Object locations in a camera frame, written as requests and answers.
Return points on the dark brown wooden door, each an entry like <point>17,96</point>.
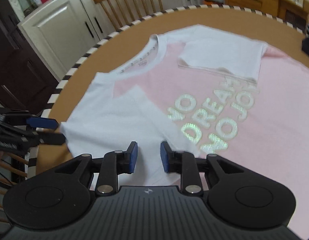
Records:
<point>17,67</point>

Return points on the pink and white t-shirt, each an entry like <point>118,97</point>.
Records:
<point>149,75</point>

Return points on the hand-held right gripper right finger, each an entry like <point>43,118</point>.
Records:
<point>165,157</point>

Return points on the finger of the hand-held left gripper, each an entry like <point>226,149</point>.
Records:
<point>53,138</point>
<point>43,123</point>

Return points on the white cabinet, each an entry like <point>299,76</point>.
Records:
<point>59,30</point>

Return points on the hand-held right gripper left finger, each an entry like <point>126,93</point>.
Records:
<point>133,157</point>

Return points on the wooden sideboard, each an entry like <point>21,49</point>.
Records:
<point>254,1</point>

